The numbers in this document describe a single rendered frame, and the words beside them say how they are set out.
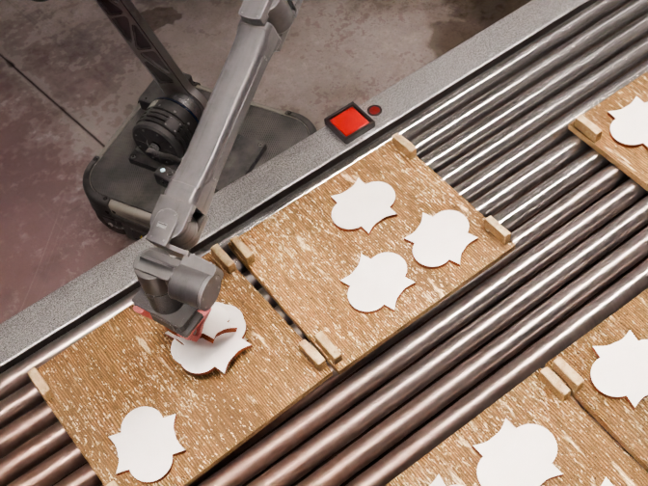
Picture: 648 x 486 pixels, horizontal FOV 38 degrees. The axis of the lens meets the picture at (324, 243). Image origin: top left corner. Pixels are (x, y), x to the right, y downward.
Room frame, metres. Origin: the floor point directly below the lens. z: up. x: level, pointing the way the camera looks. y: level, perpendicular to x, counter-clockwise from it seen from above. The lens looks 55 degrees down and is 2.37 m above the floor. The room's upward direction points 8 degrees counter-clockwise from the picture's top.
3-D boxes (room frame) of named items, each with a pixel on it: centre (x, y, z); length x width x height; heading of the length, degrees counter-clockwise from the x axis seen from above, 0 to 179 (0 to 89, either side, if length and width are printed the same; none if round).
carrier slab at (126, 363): (0.79, 0.28, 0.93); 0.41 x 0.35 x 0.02; 122
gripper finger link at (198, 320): (0.80, 0.24, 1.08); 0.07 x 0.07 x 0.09; 51
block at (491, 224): (0.98, -0.32, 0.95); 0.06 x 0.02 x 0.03; 30
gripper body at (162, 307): (0.81, 0.26, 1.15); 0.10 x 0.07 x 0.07; 51
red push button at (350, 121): (1.32, -0.09, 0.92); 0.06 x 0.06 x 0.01; 29
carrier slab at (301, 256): (1.00, -0.08, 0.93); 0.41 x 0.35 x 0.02; 120
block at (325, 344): (0.79, 0.02, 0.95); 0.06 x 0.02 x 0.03; 30
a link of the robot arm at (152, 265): (0.81, 0.25, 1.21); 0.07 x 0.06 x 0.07; 57
